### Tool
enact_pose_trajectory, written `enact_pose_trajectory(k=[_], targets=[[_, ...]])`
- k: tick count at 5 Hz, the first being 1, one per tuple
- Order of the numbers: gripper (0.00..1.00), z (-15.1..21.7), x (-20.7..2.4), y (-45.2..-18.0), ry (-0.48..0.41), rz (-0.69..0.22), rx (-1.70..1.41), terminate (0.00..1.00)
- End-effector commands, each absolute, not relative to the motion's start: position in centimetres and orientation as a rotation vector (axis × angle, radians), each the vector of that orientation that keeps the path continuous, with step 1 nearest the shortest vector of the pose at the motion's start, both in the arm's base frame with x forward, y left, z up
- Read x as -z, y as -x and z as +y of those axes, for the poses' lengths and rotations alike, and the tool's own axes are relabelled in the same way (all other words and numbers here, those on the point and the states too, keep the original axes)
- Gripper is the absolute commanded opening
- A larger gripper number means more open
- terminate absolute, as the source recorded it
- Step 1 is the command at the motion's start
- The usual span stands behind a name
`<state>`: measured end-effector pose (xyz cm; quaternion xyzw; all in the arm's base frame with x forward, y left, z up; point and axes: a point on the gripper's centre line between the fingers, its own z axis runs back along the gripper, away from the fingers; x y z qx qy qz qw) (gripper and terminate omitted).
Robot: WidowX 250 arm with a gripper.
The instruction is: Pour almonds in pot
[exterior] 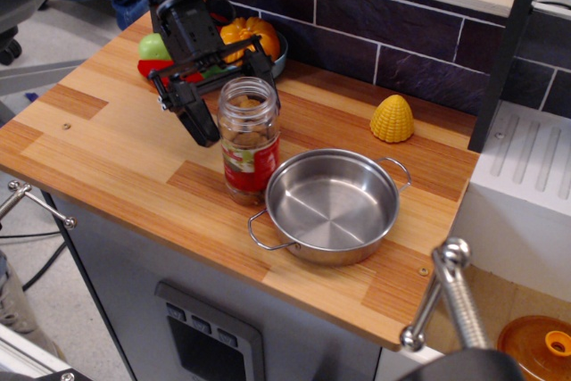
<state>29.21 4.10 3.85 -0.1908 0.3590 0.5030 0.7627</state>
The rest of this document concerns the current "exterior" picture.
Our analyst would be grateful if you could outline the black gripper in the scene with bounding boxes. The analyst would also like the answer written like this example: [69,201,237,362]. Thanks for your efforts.
[148,0,281,147]

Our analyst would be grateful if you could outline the clear jar of almonds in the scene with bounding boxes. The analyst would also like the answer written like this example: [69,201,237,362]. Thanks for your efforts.
[217,77,280,205]

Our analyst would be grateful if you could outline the stainless steel pot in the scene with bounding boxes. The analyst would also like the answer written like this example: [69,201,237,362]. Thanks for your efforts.
[264,148,412,266]

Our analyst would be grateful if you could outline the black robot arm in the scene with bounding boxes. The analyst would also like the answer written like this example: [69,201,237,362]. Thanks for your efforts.
[147,0,275,147]

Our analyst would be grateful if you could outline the orange toy pumpkin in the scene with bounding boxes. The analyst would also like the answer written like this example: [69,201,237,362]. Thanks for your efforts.
[219,17,281,62]

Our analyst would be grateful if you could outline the light blue bowl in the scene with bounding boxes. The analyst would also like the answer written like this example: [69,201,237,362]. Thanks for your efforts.
[272,32,289,79]

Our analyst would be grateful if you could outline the red toy chili pepper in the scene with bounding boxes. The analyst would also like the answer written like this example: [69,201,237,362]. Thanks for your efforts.
[137,60,225,83]

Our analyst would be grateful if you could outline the green toy apple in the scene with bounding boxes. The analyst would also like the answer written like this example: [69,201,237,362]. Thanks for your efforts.
[138,33,171,61]

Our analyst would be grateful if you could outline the yellow toy corn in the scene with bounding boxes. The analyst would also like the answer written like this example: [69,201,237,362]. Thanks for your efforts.
[369,95,414,144]

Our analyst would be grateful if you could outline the office chair base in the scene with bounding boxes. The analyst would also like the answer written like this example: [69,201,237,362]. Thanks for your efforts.
[0,26,22,66]

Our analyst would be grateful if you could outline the grey toy oven panel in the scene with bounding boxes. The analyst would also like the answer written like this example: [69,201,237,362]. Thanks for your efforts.
[154,281,266,380]

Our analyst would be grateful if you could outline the white toy sink drainer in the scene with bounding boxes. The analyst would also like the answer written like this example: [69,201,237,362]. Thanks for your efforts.
[471,102,570,216]

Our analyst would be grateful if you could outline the orange plastic lid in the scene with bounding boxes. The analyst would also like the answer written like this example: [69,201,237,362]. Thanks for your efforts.
[496,316,570,380]

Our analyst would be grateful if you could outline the black floor cable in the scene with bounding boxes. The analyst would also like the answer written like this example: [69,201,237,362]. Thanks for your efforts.
[0,231,68,292]

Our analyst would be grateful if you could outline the silver clamp handle left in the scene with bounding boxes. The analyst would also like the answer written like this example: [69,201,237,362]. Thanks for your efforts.
[1,180,78,230]

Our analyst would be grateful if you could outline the black vertical post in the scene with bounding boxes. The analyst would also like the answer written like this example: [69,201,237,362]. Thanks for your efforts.
[468,0,534,153]

